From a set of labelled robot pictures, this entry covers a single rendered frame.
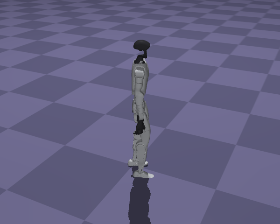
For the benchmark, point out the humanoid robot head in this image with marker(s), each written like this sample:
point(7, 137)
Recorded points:
point(141, 45)

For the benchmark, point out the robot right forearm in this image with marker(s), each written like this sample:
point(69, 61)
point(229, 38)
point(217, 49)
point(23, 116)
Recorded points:
point(139, 104)

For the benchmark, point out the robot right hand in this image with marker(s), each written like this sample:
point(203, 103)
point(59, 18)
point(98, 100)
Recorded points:
point(140, 126)

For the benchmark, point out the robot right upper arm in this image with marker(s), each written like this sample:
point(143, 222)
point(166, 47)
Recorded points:
point(139, 76)

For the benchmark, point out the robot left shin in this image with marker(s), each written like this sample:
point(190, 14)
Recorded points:
point(134, 149)

